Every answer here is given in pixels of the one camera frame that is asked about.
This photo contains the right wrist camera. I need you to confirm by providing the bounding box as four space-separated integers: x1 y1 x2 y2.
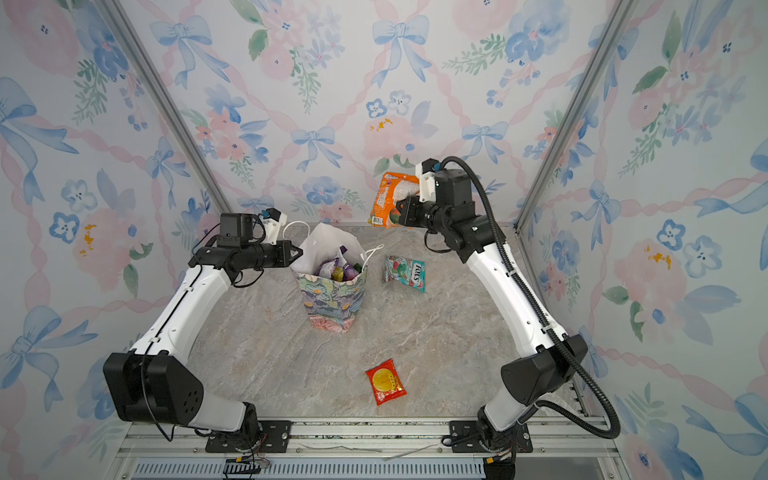
415 159 473 206

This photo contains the left aluminium corner post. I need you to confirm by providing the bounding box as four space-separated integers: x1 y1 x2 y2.
95 0 232 212

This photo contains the teal Fox's candy packet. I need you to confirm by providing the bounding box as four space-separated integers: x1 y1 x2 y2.
383 255 426 292

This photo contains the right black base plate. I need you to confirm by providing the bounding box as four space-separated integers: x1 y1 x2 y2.
441 420 533 454

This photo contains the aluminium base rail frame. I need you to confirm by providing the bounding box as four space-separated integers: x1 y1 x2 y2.
106 417 629 479

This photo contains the floral paper gift bag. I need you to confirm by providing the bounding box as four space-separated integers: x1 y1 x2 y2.
290 223 384 333

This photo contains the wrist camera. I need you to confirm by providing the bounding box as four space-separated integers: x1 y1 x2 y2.
415 159 473 206
216 208 287 248

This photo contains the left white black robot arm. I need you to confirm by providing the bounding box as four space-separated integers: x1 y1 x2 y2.
103 240 302 444

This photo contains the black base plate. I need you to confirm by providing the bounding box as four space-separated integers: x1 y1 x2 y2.
441 420 533 454
205 420 293 454

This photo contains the red snack packet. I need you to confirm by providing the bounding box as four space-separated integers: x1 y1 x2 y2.
366 359 407 406

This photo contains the large purple snack packet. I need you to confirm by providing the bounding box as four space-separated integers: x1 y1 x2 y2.
338 246 360 282

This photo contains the black corrugated cable conduit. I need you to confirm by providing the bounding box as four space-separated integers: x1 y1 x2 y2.
440 155 622 440

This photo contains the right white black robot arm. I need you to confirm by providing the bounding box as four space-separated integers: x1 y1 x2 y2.
396 195 587 451

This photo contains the right aluminium corner post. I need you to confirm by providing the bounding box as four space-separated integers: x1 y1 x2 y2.
514 0 636 233

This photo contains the orange snack packet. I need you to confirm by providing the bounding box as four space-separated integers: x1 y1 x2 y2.
368 172 420 228

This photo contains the aluminium corner post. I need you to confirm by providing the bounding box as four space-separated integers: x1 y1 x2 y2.
514 0 636 233
95 0 232 212

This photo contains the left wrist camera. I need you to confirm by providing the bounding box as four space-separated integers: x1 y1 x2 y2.
216 208 287 248

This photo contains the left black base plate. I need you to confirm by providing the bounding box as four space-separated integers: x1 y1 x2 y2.
205 420 293 454

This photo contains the small purple snack packet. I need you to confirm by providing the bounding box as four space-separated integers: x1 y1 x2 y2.
316 258 339 280

